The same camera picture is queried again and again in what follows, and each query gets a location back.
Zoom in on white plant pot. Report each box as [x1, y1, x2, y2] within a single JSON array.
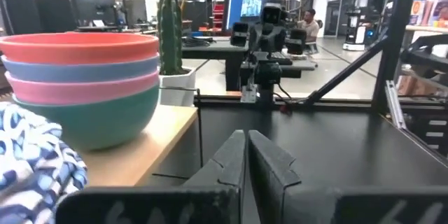
[[158, 66, 197, 108]]

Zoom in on black upright frame post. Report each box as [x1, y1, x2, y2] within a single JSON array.
[[371, 0, 420, 113]]

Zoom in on person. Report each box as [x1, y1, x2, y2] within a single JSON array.
[[296, 8, 321, 45]]

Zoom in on silver aluminium rail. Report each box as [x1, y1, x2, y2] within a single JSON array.
[[384, 79, 407, 131]]

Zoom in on blue white paper bowl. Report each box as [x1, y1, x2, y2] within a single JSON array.
[[0, 101, 89, 224]]

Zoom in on black office desk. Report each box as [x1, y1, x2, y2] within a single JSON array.
[[181, 36, 317, 92]]

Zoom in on black table edge rail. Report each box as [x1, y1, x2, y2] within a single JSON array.
[[193, 94, 448, 113]]

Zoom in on orange plastic bowl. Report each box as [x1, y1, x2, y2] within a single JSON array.
[[0, 31, 160, 66]]

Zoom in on green plastic bowl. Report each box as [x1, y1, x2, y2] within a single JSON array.
[[12, 84, 160, 152]]

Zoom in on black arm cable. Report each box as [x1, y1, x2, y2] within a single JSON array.
[[272, 83, 299, 114]]

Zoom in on black diagonal frame strut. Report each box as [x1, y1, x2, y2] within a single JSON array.
[[303, 36, 389, 106]]

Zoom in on white mobile robot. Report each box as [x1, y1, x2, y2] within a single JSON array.
[[342, 6, 372, 52]]

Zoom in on light wooden shelf board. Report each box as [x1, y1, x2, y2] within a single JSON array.
[[75, 104, 200, 188]]

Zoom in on blue plastic bowl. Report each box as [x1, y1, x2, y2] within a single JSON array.
[[1, 54, 161, 84]]

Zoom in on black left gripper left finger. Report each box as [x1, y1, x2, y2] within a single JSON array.
[[55, 129, 246, 224]]

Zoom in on pink plastic bowl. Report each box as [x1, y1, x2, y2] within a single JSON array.
[[4, 70, 161, 106]]

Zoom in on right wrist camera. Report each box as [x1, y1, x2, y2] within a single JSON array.
[[260, 3, 288, 26]]

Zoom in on green cactus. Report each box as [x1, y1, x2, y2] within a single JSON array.
[[156, 0, 183, 76]]

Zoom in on black partition panels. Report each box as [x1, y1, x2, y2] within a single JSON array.
[[0, 0, 117, 36]]

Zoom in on red storage rack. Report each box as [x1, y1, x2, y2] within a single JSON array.
[[211, 3, 225, 29]]

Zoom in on black side shelf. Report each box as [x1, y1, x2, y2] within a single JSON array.
[[400, 33, 448, 75]]

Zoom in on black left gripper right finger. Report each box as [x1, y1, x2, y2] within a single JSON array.
[[248, 129, 448, 224]]

